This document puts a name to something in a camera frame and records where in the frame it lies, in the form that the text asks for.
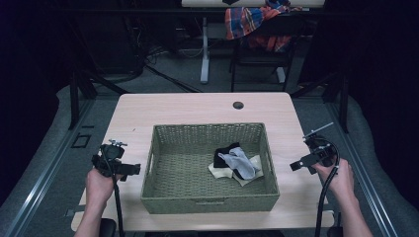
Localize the black floor cables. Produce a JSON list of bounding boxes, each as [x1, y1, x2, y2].
[[141, 43, 204, 94]]

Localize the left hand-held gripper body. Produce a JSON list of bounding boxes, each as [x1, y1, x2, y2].
[[91, 138, 128, 179]]

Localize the black armrest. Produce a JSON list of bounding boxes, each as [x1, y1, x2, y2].
[[327, 211, 344, 237], [99, 217, 118, 237]]

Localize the white desk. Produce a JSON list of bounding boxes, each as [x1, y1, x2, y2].
[[181, 0, 326, 85]]

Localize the person's left hand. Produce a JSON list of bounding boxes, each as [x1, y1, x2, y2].
[[85, 167, 125, 207]]

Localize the black sock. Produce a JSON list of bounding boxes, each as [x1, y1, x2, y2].
[[212, 141, 244, 181]]

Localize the person's right hand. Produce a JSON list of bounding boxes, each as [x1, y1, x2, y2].
[[310, 157, 357, 200]]

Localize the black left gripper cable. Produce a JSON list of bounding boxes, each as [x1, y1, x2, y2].
[[100, 146, 126, 237]]

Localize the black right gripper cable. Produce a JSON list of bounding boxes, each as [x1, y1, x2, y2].
[[313, 137, 341, 237]]

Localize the black metal stand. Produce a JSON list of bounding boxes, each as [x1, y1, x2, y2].
[[67, 63, 130, 130], [290, 70, 351, 134]]

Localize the grey sock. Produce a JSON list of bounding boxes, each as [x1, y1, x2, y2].
[[217, 146, 258, 181]]

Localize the cream sock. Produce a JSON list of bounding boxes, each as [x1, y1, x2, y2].
[[208, 162, 234, 180], [231, 154, 265, 188]]

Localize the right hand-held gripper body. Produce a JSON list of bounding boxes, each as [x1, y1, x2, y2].
[[301, 121, 341, 168]]

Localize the black chair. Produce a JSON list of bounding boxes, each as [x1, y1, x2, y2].
[[229, 14, 299, 94]]

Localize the green woven basket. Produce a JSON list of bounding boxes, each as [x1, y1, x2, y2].
[[140, 121, 282, 215]]

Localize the aluminium floor rail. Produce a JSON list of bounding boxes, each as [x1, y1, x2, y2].
[[324, 98, 399, 237], [4, 98, 97, 237]]

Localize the plaid shirt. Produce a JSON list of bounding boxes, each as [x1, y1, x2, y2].
[[224, 0, 303, 52]]

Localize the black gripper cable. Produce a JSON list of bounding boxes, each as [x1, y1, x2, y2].
[[313, 137, 341, 237], [100, 146, 126, 237]]

